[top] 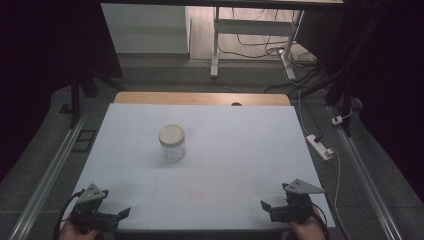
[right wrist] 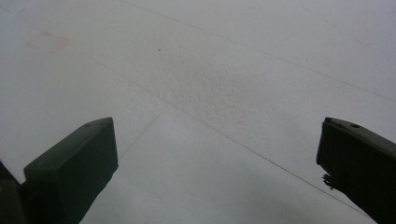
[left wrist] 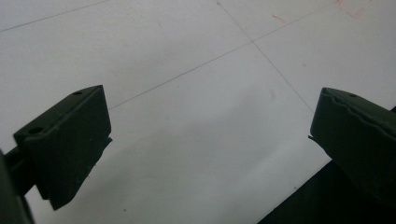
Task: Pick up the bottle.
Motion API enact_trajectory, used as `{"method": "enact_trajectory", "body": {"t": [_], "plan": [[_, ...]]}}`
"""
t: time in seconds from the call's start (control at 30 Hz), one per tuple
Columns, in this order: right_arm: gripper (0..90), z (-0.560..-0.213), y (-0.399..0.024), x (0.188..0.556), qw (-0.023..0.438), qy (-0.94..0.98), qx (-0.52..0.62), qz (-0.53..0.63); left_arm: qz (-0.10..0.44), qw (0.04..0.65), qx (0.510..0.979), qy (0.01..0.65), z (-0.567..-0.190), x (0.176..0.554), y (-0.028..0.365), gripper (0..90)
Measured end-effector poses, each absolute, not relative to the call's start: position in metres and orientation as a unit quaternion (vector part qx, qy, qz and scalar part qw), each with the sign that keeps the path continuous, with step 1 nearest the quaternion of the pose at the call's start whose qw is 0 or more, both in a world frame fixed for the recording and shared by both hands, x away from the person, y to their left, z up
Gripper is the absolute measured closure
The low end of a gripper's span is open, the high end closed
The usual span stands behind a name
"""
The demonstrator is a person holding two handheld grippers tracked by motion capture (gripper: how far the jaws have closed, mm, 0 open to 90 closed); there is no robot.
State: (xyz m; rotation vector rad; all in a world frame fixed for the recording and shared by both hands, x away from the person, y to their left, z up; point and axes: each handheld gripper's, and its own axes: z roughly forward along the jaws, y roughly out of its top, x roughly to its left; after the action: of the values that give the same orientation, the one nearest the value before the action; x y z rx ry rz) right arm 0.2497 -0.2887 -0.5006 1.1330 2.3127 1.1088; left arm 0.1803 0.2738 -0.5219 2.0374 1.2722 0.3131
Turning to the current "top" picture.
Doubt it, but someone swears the beige round jar lid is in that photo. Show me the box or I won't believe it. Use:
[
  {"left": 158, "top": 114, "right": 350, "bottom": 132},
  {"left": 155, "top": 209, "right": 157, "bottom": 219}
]
[{"left": 158, "top": 123, "right": 186, "bottom": 148}]

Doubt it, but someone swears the person's right hand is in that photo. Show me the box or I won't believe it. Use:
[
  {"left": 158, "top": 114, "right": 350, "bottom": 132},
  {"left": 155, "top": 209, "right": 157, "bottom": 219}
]
[{"left": 287, "top": 205, "right": 327, "bottom": 240}]

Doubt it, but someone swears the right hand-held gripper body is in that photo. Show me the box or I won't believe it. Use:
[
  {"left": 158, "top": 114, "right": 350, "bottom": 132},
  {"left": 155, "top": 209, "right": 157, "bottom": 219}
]
[{"left": 269, "top": 178, "right": 326, "bottom": 225}]

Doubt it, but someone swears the white power strip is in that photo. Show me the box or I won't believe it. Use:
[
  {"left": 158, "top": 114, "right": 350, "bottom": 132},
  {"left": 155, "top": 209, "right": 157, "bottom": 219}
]
[{"left": 305, "top": 133, "right": 335, "bottom": 162}]

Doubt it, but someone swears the aluminium floor rail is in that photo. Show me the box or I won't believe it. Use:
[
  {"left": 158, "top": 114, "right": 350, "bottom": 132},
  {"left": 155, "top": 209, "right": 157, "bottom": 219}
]
[
  {"left": 327, "top": 105, "right": 404, "bottom": 240},
  {"left": 7, "top": 109, "right": 90, "bottom": 240}
]

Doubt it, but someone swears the wooden table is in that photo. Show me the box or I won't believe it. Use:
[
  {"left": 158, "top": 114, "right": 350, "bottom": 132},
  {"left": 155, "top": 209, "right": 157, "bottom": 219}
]
[{"left": 113, "top": 91, "right": 292, "bottom": 107}]

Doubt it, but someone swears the black curtain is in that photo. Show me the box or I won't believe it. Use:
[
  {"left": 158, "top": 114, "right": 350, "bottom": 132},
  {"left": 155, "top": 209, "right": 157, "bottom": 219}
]
[
  {"left": 341, "top": 0, "right": 424, "bottom": 203},
  {"left": 0, "top": 0, "right": 124, "bottom": 183}
]

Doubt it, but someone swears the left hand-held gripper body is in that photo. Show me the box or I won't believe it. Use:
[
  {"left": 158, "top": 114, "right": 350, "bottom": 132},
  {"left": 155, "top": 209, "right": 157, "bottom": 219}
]
[{"left": 68, "top": 183, "right": 122, "bottom": 235}]

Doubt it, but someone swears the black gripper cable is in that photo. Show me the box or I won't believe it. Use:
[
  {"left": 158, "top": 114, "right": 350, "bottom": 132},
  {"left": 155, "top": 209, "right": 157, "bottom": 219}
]
[
  {"left": 311, "top": 202, "right": 332, "bottom": 240},
  {"left": 52, "top": 189, "right": 85, "bottom": 240}
]

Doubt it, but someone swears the white metal desk frame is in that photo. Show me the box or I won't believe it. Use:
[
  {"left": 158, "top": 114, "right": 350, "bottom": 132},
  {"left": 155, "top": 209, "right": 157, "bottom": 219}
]
[{"left": 209, "top": 6, "right": 305, "bottom": 81}]

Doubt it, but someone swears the black metal stand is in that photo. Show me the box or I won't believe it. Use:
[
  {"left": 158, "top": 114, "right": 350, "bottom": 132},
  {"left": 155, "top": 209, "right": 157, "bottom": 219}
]
[
  {"left": 59, "top": 64, "right": 128, "bottom": 130},
  {"left": 299, "top": 63, "right": 356, "bottom": 138}
]

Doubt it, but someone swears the clear glass jar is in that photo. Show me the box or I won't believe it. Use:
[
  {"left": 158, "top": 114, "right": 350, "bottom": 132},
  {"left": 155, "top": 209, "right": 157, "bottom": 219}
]
[{"left": 159, "top": 139, "right": 186, "bottom": 164}]

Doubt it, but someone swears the person's left hand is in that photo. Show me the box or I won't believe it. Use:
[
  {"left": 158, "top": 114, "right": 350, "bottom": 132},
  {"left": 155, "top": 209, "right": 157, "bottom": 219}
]
[{"left": 58, "top": 218, "right": 102, "bottom": 240}]

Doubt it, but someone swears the bundle of floor cables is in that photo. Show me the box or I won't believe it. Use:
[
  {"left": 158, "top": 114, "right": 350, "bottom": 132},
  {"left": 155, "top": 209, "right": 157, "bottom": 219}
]
[{"left": 218, "top": 8, "right": 323, "bottom": 95}]

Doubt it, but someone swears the white power cable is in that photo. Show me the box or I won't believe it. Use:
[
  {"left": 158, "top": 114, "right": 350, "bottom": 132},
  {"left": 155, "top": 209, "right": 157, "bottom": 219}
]
[{"left": 332, "top": 149, "right": 342, "bottom": 216}]

